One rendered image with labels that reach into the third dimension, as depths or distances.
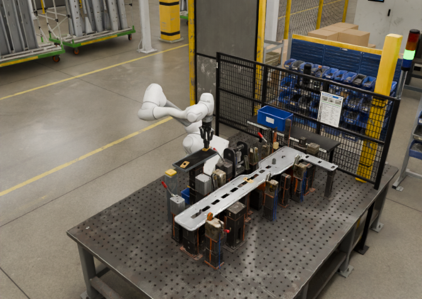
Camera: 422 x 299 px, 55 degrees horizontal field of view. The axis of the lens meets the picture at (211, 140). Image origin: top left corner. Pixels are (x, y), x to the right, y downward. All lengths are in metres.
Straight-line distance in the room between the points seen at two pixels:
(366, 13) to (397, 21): 0.67
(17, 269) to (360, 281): 3.04
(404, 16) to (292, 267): 7.42
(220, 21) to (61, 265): 3.57
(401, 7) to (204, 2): 4.98
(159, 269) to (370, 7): 8.01
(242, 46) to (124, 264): 3.47
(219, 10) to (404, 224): 3.42
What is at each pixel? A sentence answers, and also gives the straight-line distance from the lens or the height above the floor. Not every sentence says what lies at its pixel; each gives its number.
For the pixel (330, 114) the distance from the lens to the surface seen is 3.73.
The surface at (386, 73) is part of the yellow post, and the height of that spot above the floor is 1.72.
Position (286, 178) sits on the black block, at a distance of 3.23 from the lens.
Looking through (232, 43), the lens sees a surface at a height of 1.32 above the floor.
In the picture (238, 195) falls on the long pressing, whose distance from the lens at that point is 2.96.
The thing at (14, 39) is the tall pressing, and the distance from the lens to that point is 9.62.
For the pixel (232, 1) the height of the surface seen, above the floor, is 1.85.
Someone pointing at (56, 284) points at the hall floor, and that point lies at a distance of 3.91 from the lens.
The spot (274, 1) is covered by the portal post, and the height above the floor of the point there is 1.54.
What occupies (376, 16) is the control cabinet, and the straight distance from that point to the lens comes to 9.76.
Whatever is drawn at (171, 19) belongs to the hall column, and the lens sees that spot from 10.69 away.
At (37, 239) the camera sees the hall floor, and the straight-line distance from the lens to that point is 4.41.
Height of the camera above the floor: 2.74
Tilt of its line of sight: 28 degrees down
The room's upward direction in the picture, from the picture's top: straight up
